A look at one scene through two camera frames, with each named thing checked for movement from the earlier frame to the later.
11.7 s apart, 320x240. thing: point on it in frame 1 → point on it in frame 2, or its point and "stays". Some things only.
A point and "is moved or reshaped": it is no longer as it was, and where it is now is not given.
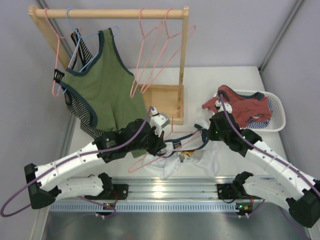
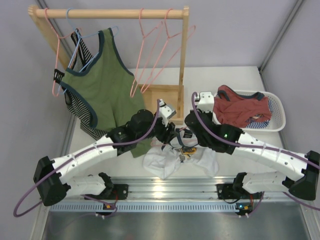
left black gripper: [155, 142] → [167, 130]
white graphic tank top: [196, 147] is moved or reshaped
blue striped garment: [261, 124] stays
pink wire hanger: [172, 132] → [152, 141]
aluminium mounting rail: [166, 195] stays
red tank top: [246, 109] stays
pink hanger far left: [59, 38] stays
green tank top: [115, 97] stays
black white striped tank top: [81, 56] stays
